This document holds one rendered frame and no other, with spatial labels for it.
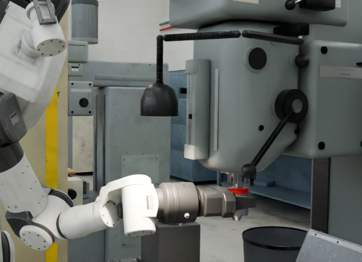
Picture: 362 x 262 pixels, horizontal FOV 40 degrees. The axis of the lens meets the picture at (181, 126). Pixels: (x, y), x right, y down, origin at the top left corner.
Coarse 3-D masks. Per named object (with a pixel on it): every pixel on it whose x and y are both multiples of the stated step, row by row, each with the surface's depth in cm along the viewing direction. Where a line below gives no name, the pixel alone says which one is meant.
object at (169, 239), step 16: (160, 224) 134; (176, 224) 134; (192, 224) 134; (144, 240) 148; (160, 240) 132; (176, 240) 133; (192, 240) 134; (144, 256) 148; (160, 256) 132; (176, 256) 133; (192, 256) 134
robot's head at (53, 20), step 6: (36, 0) 105; (42, 0) 107; (48, 0) 106; (36, 6) 104; (48, 6) 105; (36, 12) 104; (42, 18) 103; (48, 18) 104; (54, 18) 104; (42, 24) 103
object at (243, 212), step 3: (234, 195) 109; (237, 195) 108; (240, 195) 108; (243, 195) 109; (246, 195) 109; (237, 210) 109; (240, 210) 109; (243, 210) 109; (246, 210) 109; (237, 213) 109; (240, 213) 109; (243, 213) 109; (246, 213) 110; (237, 216) 109; (240, 216) 109
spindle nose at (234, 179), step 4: (228, 176) 110; (232, 176) 109; (236, 176) 108; (240, 176) 108; (228, 180) 110; (232, 180) 109; (236, 180) 108; (240, 180) 108; (244, 180) 108; (236, 184) 108; (240, 184) 108
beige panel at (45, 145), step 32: (64, 32) 262; (64, 64) 263; (64, 96) 264; (32, 128) 257; (64, 128) 265; (32, 160) 258; (64, 160) 266; (64, 192) 267; (32, 256) 260; (64, 256) 268
